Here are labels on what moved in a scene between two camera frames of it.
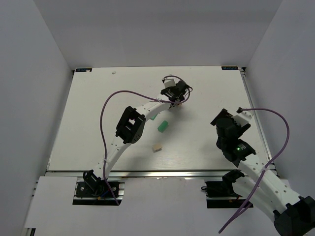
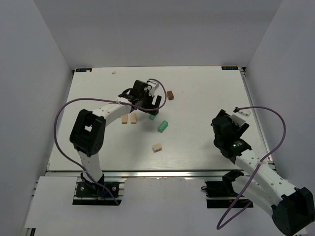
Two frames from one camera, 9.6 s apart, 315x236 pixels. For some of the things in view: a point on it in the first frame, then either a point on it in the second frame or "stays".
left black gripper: x=179 y=97 -> x=149 y=103
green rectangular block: x=154 y=117 stays
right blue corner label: x=229 y=68 stays
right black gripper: x=222 y=116 stays
